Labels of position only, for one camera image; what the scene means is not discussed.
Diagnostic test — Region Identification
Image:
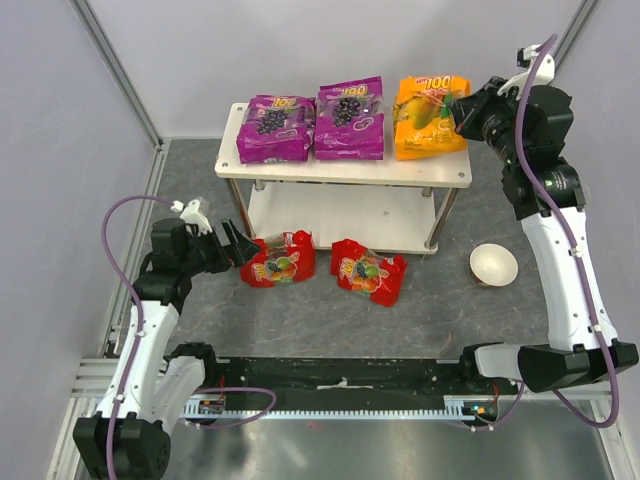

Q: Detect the orange candy bag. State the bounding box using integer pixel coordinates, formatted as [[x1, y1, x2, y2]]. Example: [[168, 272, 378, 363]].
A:
[[393, 74, 471, 161]]

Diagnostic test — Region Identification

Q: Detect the red candy bag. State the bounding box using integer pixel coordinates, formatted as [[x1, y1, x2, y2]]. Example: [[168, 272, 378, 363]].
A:
[[330, 239, 407, 307], [240, 230, 316, 288]]

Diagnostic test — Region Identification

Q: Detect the purple candy bag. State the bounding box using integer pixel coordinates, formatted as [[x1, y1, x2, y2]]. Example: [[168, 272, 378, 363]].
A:
[[236, 95, 316, 164], [314, 76, 385, 161]]

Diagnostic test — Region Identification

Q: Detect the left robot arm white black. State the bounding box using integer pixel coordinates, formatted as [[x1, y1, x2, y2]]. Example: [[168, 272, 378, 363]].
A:
[[73, 218, 261, 479]]

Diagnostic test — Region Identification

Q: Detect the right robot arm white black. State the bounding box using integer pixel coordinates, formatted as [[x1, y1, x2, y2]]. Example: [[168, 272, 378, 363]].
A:
[[451, 77, 639, 392]]

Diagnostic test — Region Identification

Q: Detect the white two-tier wooden shelf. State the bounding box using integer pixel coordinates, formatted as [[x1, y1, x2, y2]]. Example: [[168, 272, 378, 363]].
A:
[[215, 103, 472, 255]]

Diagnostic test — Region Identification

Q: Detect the white ceramic bowl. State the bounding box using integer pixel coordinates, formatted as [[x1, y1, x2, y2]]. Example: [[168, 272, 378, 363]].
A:
[[469, 243, 519, 287]]

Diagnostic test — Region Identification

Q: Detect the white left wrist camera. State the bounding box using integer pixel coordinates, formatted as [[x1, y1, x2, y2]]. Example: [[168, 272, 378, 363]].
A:
[[170, 197, 213, 236]]

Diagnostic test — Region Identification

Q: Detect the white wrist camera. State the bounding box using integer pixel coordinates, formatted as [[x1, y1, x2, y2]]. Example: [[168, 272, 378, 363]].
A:
[[170, 197, 213, 236], [498, 45, 555, 100]]

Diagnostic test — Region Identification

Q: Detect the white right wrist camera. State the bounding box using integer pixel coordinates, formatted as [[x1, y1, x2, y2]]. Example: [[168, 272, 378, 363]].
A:
[[498, 45, 555, 100]]

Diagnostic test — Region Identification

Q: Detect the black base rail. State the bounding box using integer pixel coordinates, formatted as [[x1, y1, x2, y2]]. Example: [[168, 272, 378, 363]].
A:
[[164, 341, 519, 401]]

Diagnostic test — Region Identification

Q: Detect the aluminium corner frame right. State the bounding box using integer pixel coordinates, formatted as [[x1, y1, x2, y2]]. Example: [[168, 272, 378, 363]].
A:
[[508, 0, 601, 146]]

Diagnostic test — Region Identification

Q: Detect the aluminium corner frame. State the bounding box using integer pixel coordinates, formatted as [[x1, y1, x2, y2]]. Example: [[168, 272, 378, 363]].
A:
[[69, 0, 166, 151], [508, 0, 601, 146]]

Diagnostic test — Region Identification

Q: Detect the aluminium corner frame left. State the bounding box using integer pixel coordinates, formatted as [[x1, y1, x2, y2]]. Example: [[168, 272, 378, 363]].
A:
[[69, 0, 166, 151]]

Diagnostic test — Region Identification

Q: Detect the white slotted cable duct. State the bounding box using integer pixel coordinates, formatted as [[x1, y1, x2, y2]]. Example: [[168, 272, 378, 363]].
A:
[[180, 397, 499, 421]]

